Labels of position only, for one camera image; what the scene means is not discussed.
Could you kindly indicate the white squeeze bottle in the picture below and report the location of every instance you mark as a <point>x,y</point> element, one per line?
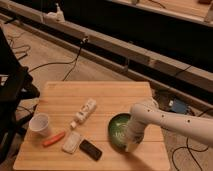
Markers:
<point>85,111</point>

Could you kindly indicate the orange marker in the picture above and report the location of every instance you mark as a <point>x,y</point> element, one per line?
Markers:
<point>53,139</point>

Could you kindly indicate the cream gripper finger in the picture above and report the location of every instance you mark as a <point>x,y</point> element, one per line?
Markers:
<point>130,147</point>

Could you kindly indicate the black chair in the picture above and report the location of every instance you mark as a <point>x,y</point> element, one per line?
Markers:
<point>18,86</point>

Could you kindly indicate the white paper cup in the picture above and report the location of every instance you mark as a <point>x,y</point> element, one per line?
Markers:
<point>40,124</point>

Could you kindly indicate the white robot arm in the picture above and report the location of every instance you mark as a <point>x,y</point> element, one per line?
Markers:
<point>147,112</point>

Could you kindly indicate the green ceramic bowl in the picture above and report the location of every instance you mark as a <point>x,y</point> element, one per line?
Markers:
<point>116,128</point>

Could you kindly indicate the black smartphone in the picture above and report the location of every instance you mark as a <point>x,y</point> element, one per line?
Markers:
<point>91,150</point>

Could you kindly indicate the white object on ledge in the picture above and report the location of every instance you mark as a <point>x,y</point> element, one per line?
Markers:
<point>58,15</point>

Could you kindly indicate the blue box on floor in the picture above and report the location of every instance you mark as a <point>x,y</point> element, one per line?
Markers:
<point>178,106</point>

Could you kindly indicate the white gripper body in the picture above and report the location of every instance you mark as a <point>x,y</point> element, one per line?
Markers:
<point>134,132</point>

